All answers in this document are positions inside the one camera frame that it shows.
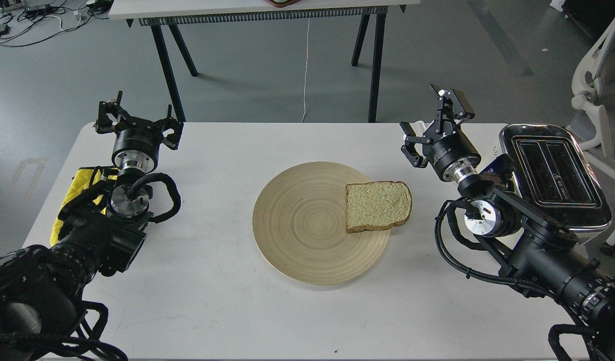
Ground white chrome-top toaster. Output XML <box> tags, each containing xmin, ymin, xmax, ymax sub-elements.
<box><xmin>494</xmin><ymin>124</ymin><xmax>612</xmax><ymax>243</ymax></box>

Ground yellow cloth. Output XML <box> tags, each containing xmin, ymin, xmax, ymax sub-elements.
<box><xmin>50</xmin><ymin>167</ymin><xmax>120</xmax><ymax>247</ymax></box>

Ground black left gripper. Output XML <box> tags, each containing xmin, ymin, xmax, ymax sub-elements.
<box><xmin>94</xmin><ymin>91</ymin><xmax>184</xmax><ymax>170</ymax></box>

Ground slice of bread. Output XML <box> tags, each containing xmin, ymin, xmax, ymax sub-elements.
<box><xmin>346</xmin><ymin>181</ymin><xmax>413</xmax><ymax>233</ymax></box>

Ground white background table black legs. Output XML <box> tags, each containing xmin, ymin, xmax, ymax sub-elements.
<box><xmin>108</xmin><ymin>1</ymin><xmax>415</xmax><ymax>123</ymax></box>

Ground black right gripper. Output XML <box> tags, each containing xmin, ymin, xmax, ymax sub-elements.
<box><xmin>400</xmin><ymin>84</ymin><xmax>482</xmax><ymax>182</ymax></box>

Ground floor cables and power strip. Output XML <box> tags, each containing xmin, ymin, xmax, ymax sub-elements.
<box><xmin>0</xmin><ymin>0</ymin><xmax>112</xmax><ymax>48</ymax></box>

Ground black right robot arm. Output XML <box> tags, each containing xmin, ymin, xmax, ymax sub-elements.
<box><xmin>401</xmin><ymin>85</ymin><xmax>615</xmax><ymax>360</ymax></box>

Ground white office chair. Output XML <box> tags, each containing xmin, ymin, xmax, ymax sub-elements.
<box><xmin>565</xmin><ymin>0</ymin><xmax>615</xmax><ymax>256</ymax></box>

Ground round wooden plate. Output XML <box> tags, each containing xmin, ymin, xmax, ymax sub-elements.
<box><xmin>252</xmin><ymin>161</ymin><xmax>390</xmax><ymax>285</ymax></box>

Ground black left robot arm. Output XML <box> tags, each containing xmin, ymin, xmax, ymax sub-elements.
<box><xmin>0</xmin><ymin>92</ymin><xmax>184</xmax><ymax>360</ymax></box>

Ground thin white hanging cable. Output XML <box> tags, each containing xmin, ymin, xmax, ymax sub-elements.
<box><xmin>301</xmin><ymin>18</ymin><xmax>311</xmax><ymax>123</ymax></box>

